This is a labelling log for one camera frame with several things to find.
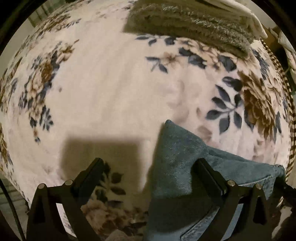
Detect blue denim pants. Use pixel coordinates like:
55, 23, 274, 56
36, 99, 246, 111
144, 120, 285, 240

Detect floral fleece bed blanket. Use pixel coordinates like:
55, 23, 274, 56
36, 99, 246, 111
1, 1, 295, 240

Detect olive green fuzzy blanket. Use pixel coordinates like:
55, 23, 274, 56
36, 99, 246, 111
124, 1, 255, 58

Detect black cable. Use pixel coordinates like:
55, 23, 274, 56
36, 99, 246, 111
0, 178, 26, 241

